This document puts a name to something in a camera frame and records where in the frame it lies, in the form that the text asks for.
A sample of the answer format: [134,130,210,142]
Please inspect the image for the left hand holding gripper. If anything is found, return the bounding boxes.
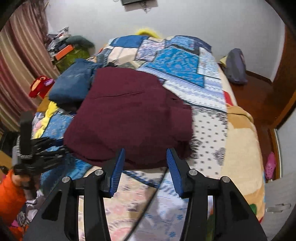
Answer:
[11,173,41,200]

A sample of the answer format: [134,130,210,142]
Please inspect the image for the grey purple backpack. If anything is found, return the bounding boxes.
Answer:
[224,48,247,85]

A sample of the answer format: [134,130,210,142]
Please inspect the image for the maroon polo shirt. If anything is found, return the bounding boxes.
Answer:
[64,67,193,170]

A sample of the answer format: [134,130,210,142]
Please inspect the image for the beige fleece blanket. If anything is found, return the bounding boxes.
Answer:
[221,105,265,221]

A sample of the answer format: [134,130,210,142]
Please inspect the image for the pink slipper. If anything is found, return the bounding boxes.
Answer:
[264,152,276,180]

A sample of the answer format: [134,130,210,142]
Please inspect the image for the blue denim jeans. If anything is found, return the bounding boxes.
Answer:
[49,59,103,111]

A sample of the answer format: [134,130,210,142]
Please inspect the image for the striped red gold curtain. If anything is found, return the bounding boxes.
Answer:
[1,1,60,131]

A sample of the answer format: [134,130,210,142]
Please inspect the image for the wall-mounted black television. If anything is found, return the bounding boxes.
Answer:
[121,0,144,6]

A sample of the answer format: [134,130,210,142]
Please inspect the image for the blue patchwork quilt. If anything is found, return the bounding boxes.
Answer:
[41,35,228,240]

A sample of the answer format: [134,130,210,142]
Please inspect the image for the yellow garment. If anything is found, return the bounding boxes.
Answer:
[33,101,59,139]

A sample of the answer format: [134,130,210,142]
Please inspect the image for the orange box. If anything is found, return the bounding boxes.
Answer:
[54,45,74,61]

